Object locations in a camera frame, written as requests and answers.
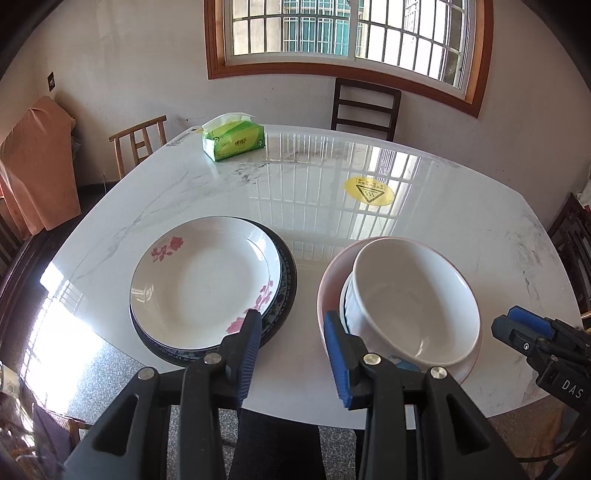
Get white plate with red flowers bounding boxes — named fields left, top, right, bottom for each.
left=130, top=216, right=283, bottom=350

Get wood-framed barred window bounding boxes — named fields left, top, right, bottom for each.
left=204, top=0, right=495, bottom=118

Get plain pink bowl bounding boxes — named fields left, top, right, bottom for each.
left=317, top=237, right=483, bottom=386

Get person's dark trousers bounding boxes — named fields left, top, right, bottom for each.
left=228, top=408, right=370, bottom=480

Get yellow round sticker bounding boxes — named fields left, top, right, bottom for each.
left=344, top=175, right=394, bottom=206

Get blue floral patterned plate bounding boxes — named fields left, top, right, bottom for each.
left=129, top=219, right=298, bottom=368

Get dark wooden chair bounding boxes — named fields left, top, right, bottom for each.
left=331, top=78, right=402, bottom=142

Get orange cloth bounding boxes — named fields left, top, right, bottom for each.
left=0, top=95, right=82, bottom=232

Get ribbed white and pink bowl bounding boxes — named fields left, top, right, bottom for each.
left=340, top=237, right=481, bottom=372

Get green tissue pack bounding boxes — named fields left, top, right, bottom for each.
left=202, top=112, right=265, bottom=162

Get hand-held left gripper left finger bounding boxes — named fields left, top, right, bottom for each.
left=62, top=308, right=263, bottom=480

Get dark carved wooden furniture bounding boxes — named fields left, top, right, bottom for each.
left=547, top=193, right=591, bottom=319

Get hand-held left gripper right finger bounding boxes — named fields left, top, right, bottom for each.
left=323, top=310, right=532, bottom=480

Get light wooden chair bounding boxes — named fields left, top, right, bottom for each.
left=109, top=115, right=168, bottom=181

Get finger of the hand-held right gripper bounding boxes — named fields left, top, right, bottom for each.
left=491, top=315, right=548, bottom=367
left=507, top=305, right=561, bottom=340

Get black cable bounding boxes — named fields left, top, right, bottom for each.
left=512, top=413, right=591, bottom=480

